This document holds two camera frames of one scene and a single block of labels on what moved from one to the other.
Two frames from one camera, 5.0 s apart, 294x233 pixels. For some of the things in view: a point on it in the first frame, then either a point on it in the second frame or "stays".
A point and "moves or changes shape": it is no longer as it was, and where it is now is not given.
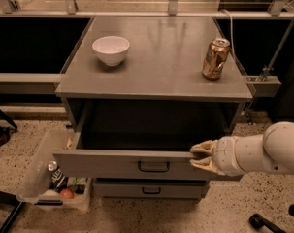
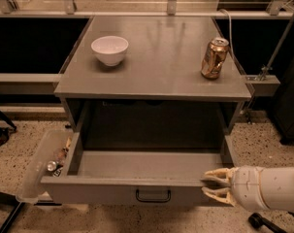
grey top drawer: (74, 162) moves or changes shape
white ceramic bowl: (111, 49) stays
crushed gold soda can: (216, 56) stays
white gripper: (228, 155) to (247, 186)
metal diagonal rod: (268, 68) stays
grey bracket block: (265, 85) stays
